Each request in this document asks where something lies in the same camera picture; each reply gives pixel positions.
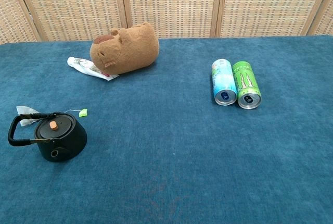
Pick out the black cast iron teapot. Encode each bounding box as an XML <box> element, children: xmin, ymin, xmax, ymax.
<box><xmin>7</xmin><ymin>113</ymin><xmax>88</xmax><ymax>163</ymax></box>

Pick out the blue carpet table mat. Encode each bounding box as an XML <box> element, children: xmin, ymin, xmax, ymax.
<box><xmin>0</xmin><ymin>35</ymin><xmax>333</xmax><ymax>224</ymax></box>

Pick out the brown capybara plush toy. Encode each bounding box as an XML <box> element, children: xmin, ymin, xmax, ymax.
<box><xmin>89</xmin><ymin>21</ymin><xmax>160</xmax><ymax>76</ymax></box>

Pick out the light blue drink can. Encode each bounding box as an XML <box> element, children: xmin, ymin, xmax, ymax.
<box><xmin>211</xmin><ymin>59</ymin><xmax>238</xmax><ymax>106</ymax></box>

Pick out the green Monster energy can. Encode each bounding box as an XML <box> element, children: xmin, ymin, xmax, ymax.
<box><xmin>232</xmin><ymin>61</ymin><xmax>262</xmax><ymax>110</ymax></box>

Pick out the white toothpaste tube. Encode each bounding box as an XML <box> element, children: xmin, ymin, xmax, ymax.
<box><xmin>67</xmin><ymin>56</ymin><xmax>120</xmax><ymax>81</ymax></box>

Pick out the woven rattan folding screen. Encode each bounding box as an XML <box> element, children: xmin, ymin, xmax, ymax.
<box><xmin>0</xmin><ymin>0</ymin><xmax>333</xmax><ymax>44</ymax></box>

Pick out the tea bag with green tag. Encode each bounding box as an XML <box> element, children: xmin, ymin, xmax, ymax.
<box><xmin>16</xmin><ymin>106</ymin><xmax>88</xmax><ymax>127</ymax></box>

